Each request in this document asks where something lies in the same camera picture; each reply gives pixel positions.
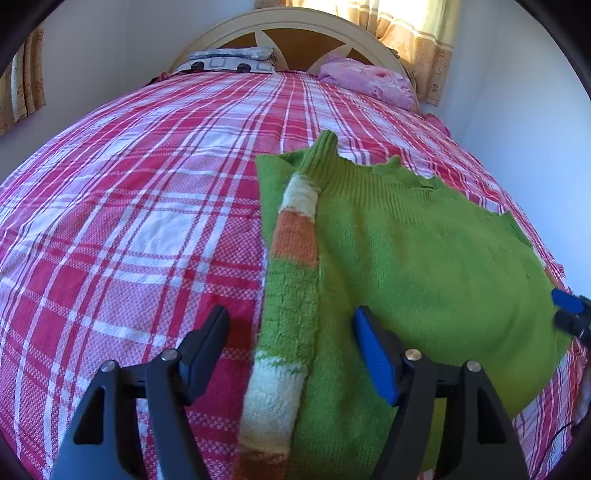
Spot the white grey patterned pillow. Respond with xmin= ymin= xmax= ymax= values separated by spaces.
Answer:
xmin=173 ymin=47 xmax=277 ymax=75

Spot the pink floral pillow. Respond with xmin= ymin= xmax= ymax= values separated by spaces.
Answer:
xmin=318 ymin=54 xmax=415 ymax=110

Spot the pink blanket edge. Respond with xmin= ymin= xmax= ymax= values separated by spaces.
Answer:
xmin=424 ymin=113 xmax=452 ymax=138

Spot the green orange striped knit sweater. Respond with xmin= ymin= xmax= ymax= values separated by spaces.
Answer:
xmin=233 ymin=130 xmax=574 ymax=480

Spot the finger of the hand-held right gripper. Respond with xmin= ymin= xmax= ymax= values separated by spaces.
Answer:
xmin=552 ymin=289 xmax=591 ymax=319
xmin=556 ymin=310 xmax=591 ymax=342

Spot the narrow yellow orange curtain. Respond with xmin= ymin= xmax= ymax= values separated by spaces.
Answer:
xmin=0 ymin=25 xmax=47 ymax=136

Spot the cream arched wooden headboard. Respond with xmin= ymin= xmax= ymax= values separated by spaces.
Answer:
xmin=170 ymin=8 xmax=421 ymax=112

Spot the red plaid bed sheet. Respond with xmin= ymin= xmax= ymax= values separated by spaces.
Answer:
xmin=0 ymin=69 xmax=591 ymax=480

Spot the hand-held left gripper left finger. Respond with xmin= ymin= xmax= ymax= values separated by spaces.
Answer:
xmin=51 ymin=305 xmax=230 ymax=480

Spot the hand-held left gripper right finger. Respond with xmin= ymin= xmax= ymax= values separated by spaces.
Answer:
xmin=353 ymin=305 xmax=530 ymax=480

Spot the wide yellow orange curtain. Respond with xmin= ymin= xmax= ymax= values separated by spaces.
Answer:
xmin=254 ymin=0 xmax=462 ymax=106

